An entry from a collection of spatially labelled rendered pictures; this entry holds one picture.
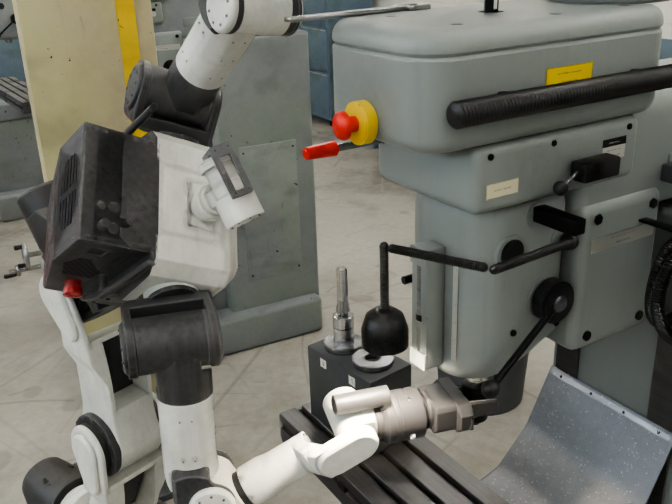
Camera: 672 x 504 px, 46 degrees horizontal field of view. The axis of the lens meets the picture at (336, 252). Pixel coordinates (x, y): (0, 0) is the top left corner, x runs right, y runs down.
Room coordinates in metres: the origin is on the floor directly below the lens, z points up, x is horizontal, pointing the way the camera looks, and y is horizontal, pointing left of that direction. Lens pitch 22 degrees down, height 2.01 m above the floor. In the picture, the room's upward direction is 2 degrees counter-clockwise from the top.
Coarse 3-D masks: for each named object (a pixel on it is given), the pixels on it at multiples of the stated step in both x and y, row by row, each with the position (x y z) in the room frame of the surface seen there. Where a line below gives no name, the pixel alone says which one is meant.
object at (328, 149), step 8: (320, 144) 1.16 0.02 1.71; (328, 144) 1.16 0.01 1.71; (336, 144) 1.17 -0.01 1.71; (344, 144) 1.18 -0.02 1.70; (352, 144) 1.18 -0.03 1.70; (368, 144) 1.20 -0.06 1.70; (304, 152) 1.15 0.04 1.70; (312, 152) 1.14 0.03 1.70; (320, 152) 1.15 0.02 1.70; (328, 152) 1.16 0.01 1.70; (336, 152) 1.16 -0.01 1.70
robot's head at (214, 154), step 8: (224, 144) 1.20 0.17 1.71; (208, 152) 1.19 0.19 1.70; (216, 152) 1.18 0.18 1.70; (224, 152) 1.19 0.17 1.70; (232, 152) 1.19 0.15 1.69; (208, 160) 1.20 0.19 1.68; (216, 160) 1.18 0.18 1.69; (232, 160) 1.19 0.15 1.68; (200, 168) 1.20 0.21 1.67; (224, 168) 1.17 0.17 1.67; (240, 168) 1.18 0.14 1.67; (224, 176) 1.17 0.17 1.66; (240, 176) 1.18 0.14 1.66; (232, 184) 1.16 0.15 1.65; (248, 184) 1.17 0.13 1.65; (232, 192) 1.16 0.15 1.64; (240, 192) 1.16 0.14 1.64; (248, 192) 1.17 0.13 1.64
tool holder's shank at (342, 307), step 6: (336, 270) 1.59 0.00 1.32; (342, 270) 1.58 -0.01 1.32; (336, 276) 1.59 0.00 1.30; (342, 276) 1.58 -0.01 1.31; (342, 282) 1.58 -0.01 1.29; (342, 288) 1.58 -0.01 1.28; (342, 294) 1.58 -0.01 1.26; (342, 300) 1.58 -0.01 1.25; (336, 306) 1.59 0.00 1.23; (342, 306) 1.58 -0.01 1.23; (348, 306) 1.59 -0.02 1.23; (342, 312) 1.58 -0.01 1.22
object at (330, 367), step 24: (360, 336) 1.61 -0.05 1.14; (312, 360) 1.59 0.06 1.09; (336, 360) 1.53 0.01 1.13; (360, 360) 1.50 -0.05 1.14; (384, 360) 1.50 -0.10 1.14; (312, 384) 1.59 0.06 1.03; (336, 384) 1.52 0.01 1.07; (360, 384) 1.45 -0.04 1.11; (384, 384) 1.45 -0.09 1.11; (408, 384) 1.50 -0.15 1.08; (312, 408) 1.60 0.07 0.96
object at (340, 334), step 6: (336, 324) 1.57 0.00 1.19; (342, 324) 1.57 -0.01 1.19; (348, 324) 1.57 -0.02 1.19; (336, 330) 1.57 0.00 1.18; (342, 330) 1.57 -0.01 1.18; (348, 330) 1.57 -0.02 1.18; (336, 336) 1.57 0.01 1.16; (342, 336) 1.57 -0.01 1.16; (348, 336) 1.57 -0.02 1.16; (336, 342) 1.58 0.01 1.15; (342, 342) 1.57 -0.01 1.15; (348, 342) 1.57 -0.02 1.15
